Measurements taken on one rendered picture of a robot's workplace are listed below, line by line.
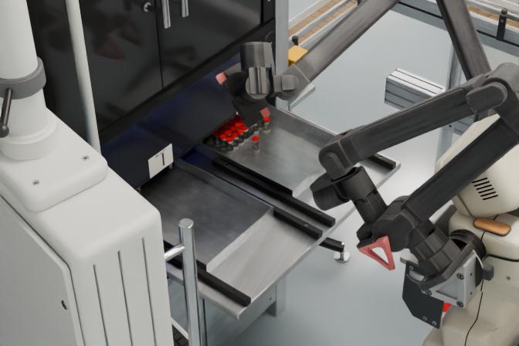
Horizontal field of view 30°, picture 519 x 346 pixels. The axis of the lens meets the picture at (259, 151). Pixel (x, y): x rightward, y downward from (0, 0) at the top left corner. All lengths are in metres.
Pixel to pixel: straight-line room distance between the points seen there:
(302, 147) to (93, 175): 1.22
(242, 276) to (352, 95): 2.20
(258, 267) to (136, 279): 0.82
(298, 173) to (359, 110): 1.74
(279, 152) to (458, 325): 0.75
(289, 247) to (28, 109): 1.03
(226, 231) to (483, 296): 0.66
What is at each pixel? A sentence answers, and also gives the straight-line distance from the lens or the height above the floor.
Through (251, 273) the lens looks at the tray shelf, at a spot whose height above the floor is 0.88.
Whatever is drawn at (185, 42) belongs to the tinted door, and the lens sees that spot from 2.37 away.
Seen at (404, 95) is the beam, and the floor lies 0.50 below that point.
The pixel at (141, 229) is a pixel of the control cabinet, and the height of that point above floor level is 1.54.
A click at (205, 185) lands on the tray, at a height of 0.88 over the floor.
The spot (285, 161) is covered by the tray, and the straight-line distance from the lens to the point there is 2.66.
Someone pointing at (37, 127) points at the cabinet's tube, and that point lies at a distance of 1.59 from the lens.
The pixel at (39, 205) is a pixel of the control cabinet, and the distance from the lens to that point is 1.55.
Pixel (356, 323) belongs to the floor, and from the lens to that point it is 3.42.
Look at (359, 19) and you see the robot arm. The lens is 2.19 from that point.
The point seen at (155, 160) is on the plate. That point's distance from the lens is 2.44.
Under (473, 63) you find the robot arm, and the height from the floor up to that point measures 1.35.
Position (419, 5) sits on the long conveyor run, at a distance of 3.33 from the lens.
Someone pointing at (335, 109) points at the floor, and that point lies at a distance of 4.33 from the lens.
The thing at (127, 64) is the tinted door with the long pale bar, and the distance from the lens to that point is 2.24.
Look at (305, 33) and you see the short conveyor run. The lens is 3.10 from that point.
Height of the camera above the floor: 2.58
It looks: 39 degrees down
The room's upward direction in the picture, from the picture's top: 1 degrees counter-clockwise
